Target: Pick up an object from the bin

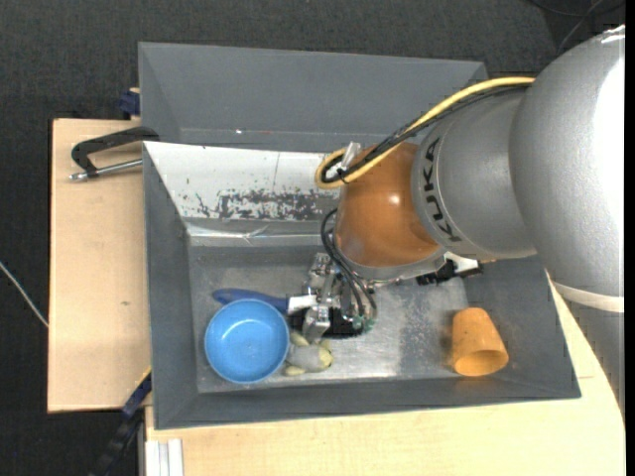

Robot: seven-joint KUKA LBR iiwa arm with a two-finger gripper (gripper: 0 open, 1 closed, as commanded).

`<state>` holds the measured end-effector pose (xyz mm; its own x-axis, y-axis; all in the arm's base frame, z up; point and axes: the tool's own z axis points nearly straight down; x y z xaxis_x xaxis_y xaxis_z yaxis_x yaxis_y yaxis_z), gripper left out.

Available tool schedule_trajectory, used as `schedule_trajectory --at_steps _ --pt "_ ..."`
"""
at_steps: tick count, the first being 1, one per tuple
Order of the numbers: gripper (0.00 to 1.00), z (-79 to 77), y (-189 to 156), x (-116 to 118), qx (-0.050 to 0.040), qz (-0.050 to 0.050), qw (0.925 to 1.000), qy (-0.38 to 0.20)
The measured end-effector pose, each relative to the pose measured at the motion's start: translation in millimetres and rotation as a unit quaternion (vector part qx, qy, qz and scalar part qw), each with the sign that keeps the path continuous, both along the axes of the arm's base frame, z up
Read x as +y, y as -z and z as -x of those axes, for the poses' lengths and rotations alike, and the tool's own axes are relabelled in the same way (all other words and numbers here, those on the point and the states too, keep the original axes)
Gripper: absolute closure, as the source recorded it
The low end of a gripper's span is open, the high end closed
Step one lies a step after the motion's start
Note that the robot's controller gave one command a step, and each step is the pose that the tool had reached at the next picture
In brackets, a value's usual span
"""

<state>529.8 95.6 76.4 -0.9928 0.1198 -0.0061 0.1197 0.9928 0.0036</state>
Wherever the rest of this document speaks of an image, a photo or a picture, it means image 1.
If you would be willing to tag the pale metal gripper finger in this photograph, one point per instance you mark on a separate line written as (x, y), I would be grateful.
(314, 322)
(299, 303)

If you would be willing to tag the black flat object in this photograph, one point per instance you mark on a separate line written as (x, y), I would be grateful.
(342, 329)

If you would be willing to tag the grey and yellow toy animal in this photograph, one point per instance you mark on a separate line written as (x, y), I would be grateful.
(308, 358)

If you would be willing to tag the blue bowl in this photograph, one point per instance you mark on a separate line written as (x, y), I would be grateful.
(245, 341)

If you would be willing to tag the orange cup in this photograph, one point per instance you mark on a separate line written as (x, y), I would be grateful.
(477, 340)

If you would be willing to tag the grey metal bin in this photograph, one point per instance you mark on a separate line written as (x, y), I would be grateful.
(278, 92)

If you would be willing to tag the pale cardboard board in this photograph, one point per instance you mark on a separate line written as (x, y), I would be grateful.
(94, 275)

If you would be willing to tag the black cylinder on white bracket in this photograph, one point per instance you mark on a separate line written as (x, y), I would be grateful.
(446, 272)

